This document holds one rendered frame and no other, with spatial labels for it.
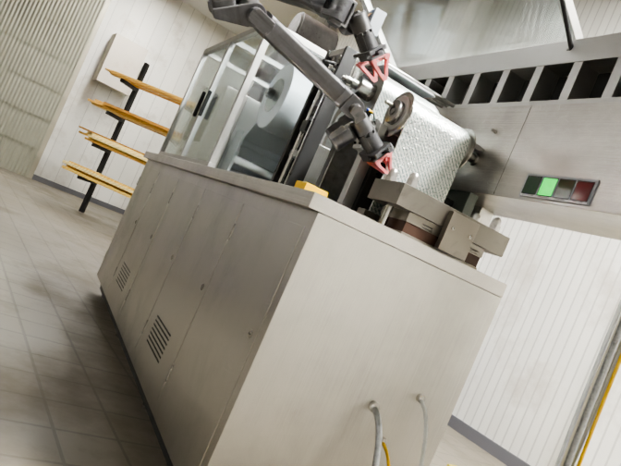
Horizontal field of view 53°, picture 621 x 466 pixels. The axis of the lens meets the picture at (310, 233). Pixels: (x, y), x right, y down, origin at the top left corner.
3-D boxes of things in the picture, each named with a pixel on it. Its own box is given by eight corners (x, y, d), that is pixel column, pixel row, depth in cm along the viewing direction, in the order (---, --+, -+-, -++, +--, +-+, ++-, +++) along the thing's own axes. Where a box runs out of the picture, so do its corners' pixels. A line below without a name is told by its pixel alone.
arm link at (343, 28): (329, 20, 177) (342, -8, 177) (314, 24, 188) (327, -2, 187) (362, 42, 182) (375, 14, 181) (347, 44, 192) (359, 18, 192)
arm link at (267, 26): (259, 2, 145) (249, -9, 154) (242, 21, 147) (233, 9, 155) (371, 110, 170) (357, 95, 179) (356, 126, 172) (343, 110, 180)
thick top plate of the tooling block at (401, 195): (367, 197, 178) (375, 177, 178) (468, 247, 195) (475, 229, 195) (395, 203, 164) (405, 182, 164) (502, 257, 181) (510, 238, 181)
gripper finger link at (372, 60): (380, 84, 182) (369, 54, 179) (368, 86, 189) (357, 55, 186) (398, 75, 184) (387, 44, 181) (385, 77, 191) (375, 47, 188)
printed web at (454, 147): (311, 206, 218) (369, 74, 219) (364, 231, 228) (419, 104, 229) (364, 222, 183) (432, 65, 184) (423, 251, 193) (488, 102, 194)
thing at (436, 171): (376, 188, 184) (401, 130, 184) (435, 218, 194) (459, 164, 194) (377, 188, 183) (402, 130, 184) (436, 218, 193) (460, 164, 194)
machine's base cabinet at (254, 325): (88, 289, 374) (146, 158, 376) (186, 322, 402) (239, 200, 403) (169, 545, 147) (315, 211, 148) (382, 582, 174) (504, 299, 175)
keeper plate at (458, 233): (433, 247, 170) (449, 210, 171) (460, 260, 175) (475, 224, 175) (439, 249, 168) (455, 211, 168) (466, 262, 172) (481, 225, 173)
